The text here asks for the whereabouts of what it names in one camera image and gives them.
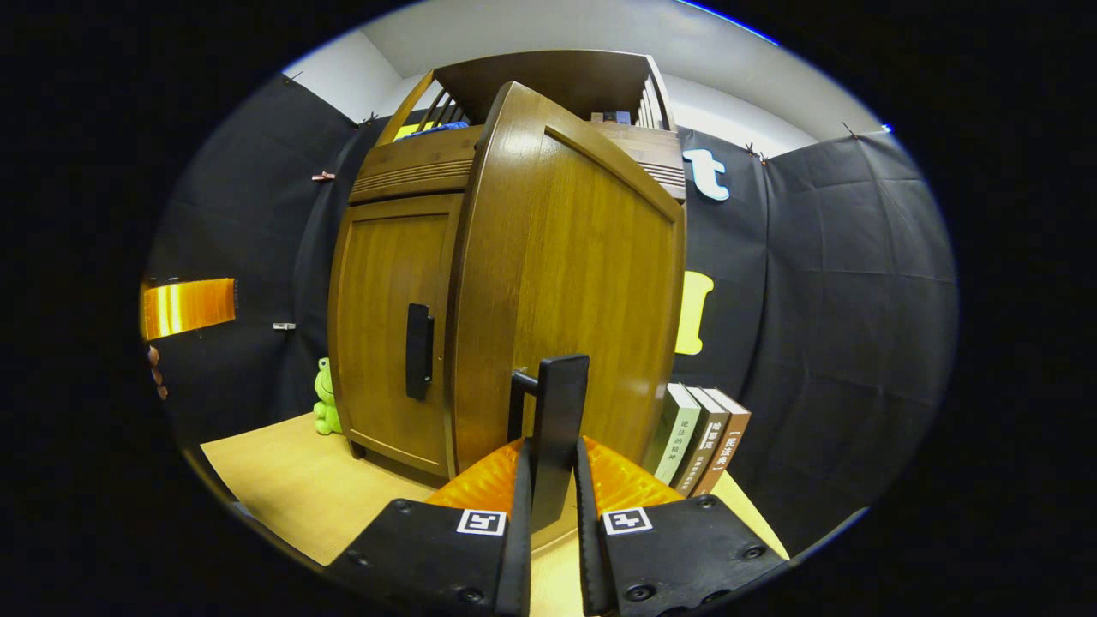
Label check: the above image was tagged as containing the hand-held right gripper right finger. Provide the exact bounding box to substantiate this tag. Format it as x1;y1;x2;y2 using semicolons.
572;435;789;617

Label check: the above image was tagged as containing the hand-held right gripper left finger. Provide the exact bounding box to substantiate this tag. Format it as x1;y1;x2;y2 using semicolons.
326;437;534;617

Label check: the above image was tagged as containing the black door handle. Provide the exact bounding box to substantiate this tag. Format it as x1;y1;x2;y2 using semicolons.
405;303;435;402
508;354;590;534

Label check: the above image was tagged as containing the wooden cabinet door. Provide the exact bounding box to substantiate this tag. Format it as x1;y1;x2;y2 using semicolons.
446;81;688;554
328;193;465;479

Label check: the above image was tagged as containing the wooden double-door shoe cabinet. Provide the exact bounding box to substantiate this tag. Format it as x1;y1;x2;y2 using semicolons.
328;49;688;481

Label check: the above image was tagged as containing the grey brown book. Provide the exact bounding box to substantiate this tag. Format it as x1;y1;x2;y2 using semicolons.
673;386;731;496

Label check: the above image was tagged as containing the green and white book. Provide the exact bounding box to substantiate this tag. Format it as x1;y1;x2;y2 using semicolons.
656;383;702;487

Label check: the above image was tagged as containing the green frog plush toy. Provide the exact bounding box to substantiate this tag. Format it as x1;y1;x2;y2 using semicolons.
312;357;344;436

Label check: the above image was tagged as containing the black backdrop cloth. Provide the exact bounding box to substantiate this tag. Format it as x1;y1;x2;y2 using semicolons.
141;73;959;549

